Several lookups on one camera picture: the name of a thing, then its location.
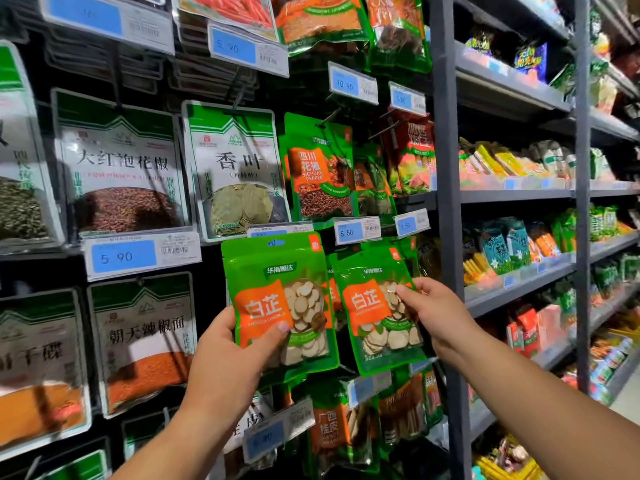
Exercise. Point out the clear orange powder packets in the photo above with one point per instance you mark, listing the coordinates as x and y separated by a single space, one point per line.
40 375

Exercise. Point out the person's right hand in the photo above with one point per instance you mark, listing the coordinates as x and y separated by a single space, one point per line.
445 325

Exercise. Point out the person's left hand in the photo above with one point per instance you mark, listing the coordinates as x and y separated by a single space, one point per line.
230 375

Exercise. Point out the row of teal yellow packets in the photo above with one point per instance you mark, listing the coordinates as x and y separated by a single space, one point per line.
500 250

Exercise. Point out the clear brown-spice packets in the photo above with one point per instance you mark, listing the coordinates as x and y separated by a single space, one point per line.
148 430

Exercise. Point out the clear red chili packets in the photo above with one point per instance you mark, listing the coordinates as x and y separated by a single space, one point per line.
230 13

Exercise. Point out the row of red orange packets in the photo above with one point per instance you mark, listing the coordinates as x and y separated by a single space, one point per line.
530 330

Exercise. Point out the row of green snack packets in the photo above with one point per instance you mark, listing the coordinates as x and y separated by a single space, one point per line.
610 223

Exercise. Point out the clear red peppercorn packets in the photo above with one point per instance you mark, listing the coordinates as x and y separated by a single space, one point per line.
120 165

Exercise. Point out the green orange Guangxi cinnamon bags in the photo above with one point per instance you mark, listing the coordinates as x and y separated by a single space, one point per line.
335 425
410 405

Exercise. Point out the clear green peppercorn packets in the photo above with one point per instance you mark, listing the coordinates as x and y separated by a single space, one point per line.
25 165

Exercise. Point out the clear cinnamon packets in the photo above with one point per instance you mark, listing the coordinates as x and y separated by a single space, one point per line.
240 445

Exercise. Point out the row of yellow snack packets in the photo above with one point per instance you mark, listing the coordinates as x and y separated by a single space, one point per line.
520 163

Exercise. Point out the green red-peppercorn packets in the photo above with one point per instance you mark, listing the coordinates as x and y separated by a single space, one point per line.
315 170

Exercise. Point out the row of assorted snack bags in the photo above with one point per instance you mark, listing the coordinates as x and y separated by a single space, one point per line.
530 60

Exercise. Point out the person's right forearm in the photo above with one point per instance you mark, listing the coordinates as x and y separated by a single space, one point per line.
550 425

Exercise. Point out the clear dried-leaf packets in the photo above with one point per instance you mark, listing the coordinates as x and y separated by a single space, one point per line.
235 175

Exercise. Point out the blue white price tag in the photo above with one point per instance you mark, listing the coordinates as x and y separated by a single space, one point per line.
248 50
140 255
412 224
280 230
407 100
353 83
357 231
280 430
105 20
368 389

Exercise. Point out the gray metal shelving unit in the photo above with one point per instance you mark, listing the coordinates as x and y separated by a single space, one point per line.
445 195

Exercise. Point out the clear chili powder packets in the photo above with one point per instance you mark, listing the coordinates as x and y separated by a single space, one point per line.
145 345

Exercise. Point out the red green packets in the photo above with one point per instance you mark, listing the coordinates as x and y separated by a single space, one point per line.
412 155

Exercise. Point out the yellow display trays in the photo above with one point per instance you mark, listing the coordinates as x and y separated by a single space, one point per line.
510 460

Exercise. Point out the green white-slice packets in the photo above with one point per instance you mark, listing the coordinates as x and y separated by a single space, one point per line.
335 305

